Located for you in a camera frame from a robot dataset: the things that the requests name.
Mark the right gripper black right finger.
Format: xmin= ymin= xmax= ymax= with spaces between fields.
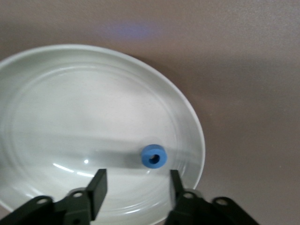
xmin=165 ymin=169 xmax=258 ymax=225

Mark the pale beige plate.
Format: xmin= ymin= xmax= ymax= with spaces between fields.
xmin=0 ymin=44 xmax=206 ymax=225

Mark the brown table cover sheet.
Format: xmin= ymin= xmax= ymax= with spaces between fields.
xmin=0 ymin=0 xmax=300 ymax=225

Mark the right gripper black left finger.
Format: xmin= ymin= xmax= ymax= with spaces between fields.
xmin=0 ymin=168 xmax=109 ymax=225

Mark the blue foam letter o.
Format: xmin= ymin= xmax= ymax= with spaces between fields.
xmin=140 ymin=143 xmax=166 ymax=169

